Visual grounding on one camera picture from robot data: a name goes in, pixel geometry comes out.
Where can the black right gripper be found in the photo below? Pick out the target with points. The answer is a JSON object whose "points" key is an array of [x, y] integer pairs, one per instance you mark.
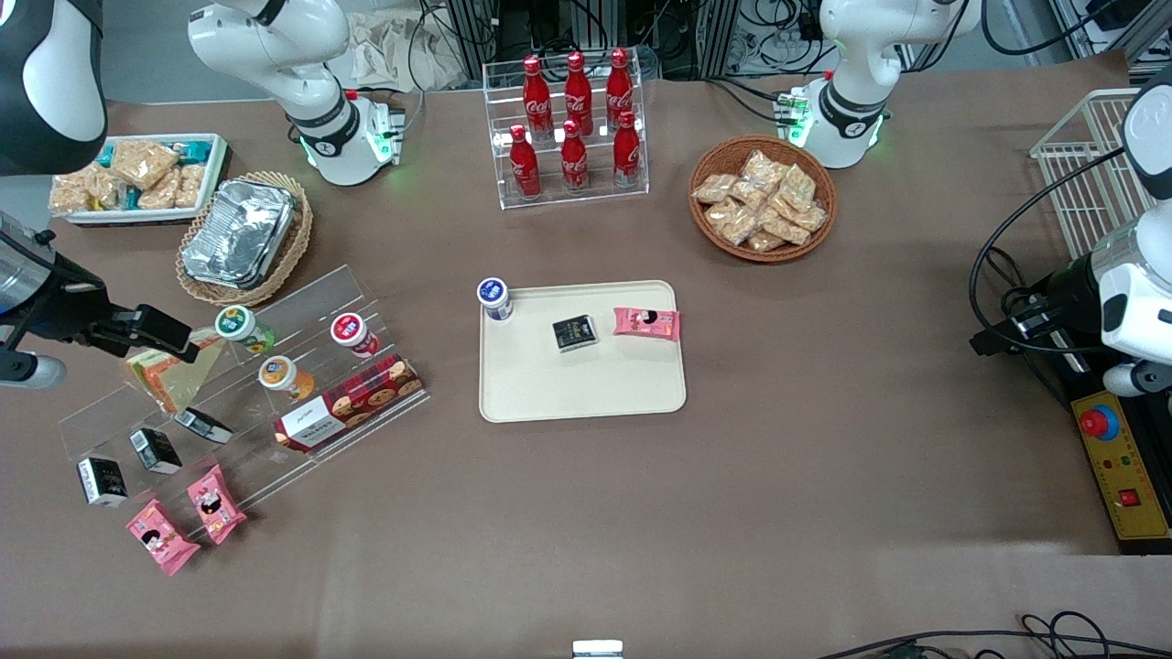
{"points": [[62, 301]]}

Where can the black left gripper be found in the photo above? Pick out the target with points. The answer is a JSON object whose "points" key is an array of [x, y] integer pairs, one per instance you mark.
{"points": [[1065, 295]]}

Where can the triangle sandwich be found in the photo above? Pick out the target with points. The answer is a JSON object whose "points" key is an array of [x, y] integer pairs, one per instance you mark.
{"points": [[165, 384]]}

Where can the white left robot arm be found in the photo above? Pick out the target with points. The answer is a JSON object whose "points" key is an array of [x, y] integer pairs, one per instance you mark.
{"points": [[861, 91]]}

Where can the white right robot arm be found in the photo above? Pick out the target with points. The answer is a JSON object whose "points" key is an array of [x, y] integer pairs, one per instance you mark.
{"points": [[275, 46]]}

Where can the white rectangular snack tray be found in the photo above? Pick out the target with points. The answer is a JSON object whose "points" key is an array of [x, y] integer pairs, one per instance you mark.
{"points": [[218, 165]]}

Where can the beige plastic tray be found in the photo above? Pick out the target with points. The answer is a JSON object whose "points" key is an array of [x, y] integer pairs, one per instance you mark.
{"points": [[586, 384]]}

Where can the green lid cup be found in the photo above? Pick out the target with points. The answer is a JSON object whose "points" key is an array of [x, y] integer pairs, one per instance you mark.
{"points": [[236, 323]]}

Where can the small black box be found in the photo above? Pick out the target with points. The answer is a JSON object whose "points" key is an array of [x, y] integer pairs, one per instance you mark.
{"points": [[575, 333], [154, 450], [203, 426], [103, 481]]}

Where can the orange lid cup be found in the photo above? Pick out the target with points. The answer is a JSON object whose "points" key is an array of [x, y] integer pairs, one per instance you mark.
{"points": [[277, 372]]}

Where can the silver foil container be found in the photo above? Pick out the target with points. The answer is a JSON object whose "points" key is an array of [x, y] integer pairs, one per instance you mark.
{"points": [[238, 233]]}

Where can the clear acrylic tiered stand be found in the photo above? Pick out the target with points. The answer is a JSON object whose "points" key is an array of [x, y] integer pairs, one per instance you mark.
{"points": [[311, 302]]}

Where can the clear rice cracker packet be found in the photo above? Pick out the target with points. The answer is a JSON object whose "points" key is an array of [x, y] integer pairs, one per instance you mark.
{"points": [[142, 162], [105, 189], [158, 194], [69, 194], [189, 185]]}

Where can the oval wicker basket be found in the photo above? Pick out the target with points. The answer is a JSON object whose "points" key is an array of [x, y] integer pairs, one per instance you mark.
{"points": [[293, 247]]}

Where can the pink snack packet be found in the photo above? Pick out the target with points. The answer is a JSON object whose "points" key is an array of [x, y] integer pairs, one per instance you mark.
{"points": [[161, 538], [646, 323], [216, 505]]}

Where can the red lid cup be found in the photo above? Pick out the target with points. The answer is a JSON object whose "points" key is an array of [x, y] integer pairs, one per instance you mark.
{"points": [[350, 329]]}

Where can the yellow emergency stop box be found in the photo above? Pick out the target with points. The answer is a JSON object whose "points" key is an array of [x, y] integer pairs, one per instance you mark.
{"points": [[1131, 467]]}

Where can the red plaid cookie box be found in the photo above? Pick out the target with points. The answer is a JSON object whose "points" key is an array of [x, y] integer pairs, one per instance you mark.
{"points": [[352, 403]]}

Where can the teal snack packet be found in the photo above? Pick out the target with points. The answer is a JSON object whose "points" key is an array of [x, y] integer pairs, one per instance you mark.
{"points": [[194, 148], [103, 156]]}

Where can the clear biscuit packet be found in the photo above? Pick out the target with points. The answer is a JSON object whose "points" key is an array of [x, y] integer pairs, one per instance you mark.
{"points": [[714, 189], [751, 193], [811, 218], [765, 241], [797, 188], [786, 227], [732, 221], [765, 168]]}

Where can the blue lid yogurt cup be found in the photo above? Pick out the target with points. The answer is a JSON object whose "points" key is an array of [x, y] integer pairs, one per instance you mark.
{"points": [[494, 297]]}

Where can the round wicker basket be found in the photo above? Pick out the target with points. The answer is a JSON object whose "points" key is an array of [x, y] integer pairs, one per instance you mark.
{"points": [[723, 156]]}

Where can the crumpled white plastic sheet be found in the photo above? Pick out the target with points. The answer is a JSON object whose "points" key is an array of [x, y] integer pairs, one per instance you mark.
{"points": [[394, 50]]}

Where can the red cola bottle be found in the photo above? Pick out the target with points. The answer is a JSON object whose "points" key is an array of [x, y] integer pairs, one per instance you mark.
{"points": [[574, 163], [537, 96], [578, 91], [525, 169], [626, 156], [619, 87]]}

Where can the clear acrylic bottle rack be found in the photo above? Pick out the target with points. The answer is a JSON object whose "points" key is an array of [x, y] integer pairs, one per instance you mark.
{"points": [[595, 197]]}

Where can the small white device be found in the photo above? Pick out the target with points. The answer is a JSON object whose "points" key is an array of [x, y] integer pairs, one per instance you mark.
{"points": [[597, 650]]}

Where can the aluminium frame rack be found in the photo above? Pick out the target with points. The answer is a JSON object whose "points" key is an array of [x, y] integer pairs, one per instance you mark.
{"points": [[687, 37]]}

